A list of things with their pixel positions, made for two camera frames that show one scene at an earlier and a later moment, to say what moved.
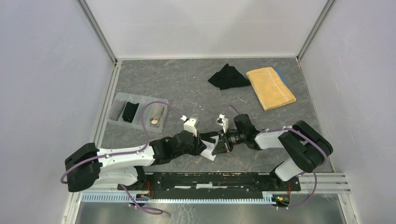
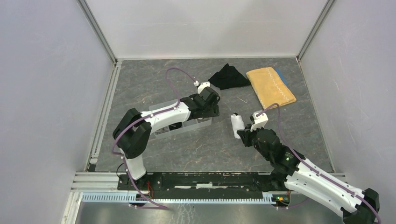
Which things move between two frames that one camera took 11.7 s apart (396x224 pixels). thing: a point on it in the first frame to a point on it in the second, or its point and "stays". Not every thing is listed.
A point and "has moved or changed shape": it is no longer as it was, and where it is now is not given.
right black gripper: x=223 y=145 to x=245 y=134
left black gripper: x=199 y=146 to x=213 y=111
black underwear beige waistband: x=129 y=111 has moved or changed shape
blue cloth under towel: x=278 y=71 stays
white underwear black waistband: x=209 y=139 has moved or changed shape
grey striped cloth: x=117 y=107 to x=164 y=129
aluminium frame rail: x=107 y=192 stays
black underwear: x=229 y=77 stays
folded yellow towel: x=271 y=91 stays
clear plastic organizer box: x=126 y=108 to x=165 y=131
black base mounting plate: x=206 y=182 stays
